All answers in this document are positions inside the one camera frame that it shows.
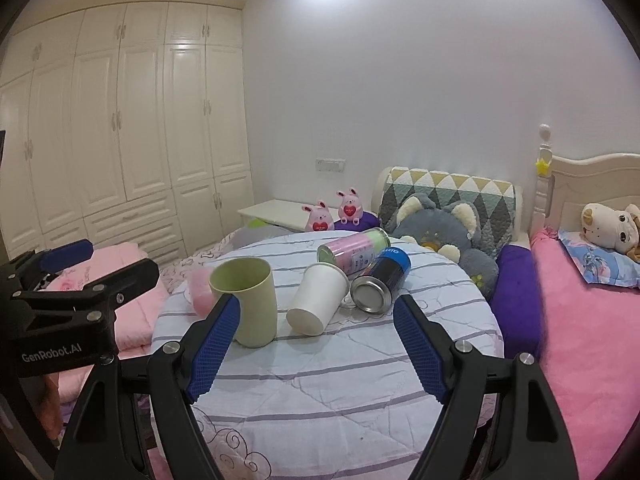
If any white paper cup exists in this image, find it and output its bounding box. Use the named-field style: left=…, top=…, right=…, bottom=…
left=286, top=262, right=350, bottom=337

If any white desk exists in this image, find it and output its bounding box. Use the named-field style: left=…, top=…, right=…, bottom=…
left=236, top=199, right=321, bottom=233

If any light green cup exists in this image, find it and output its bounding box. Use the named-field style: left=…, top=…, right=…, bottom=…
left=208, top=256, right=277, bottom=348

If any blue and black can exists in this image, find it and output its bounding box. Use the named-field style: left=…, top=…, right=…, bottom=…
left=350, top=246, right=412, bottom=315

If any cream wardrobe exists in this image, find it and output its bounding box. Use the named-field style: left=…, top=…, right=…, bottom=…
left=0, top=0, right=256, bottom=267

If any blue floral pillow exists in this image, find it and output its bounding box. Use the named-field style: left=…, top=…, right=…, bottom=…
left=557, top=227, right=640, bottom=291

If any pink bedsheet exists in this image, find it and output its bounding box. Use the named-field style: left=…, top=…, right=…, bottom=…
left=527, top=225, right=640, bottom=461

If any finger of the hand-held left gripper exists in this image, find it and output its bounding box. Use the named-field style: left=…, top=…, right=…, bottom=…
left=10, top=258, right=160, bottom=319
left=0, top=240, right=96, bottom=294

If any triangle pattern quilted cover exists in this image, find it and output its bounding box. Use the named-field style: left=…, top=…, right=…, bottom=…
left=377, top=166, right=517, bottom=246

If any folded pink blanket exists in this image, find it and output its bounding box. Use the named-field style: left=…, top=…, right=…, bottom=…
left=37, top=241, right=168, bottom=358

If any pink rabbit toy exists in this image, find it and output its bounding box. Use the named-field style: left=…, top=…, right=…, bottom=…
left=336, top=188, right=365, bottom=226
left=300, top=201, right=335, bottom=232

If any pink and green can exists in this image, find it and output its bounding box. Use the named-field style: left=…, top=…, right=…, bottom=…
left=317, top=227, right=392, bottom=277

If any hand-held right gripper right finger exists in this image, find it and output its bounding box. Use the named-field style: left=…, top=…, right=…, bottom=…
left=392, top=294, right=608, bottom=480

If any beige plush dog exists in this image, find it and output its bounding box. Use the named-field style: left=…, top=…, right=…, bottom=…
left=580, top=202, right=640, bottom=263

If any purple cloth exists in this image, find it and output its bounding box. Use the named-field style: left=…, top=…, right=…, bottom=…
left=487, top=244, right=546, bottom=358

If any grey plush bear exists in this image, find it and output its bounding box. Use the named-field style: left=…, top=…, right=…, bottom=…
left=387, top=195, right=500, bottom=301

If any purple cushion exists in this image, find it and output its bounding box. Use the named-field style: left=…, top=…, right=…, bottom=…
left=334, top=210, right=382, bottom=232

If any pink cup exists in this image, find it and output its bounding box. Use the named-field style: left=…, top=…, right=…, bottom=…
left=185, top=266, right=217, bottom=318

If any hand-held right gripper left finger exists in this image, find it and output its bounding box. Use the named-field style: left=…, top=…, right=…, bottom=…
left=54, top=292, right=242, bottom=480

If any cream wooden headboard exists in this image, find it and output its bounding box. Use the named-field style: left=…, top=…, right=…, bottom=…
left=530, top=124, right=640, bottom=241

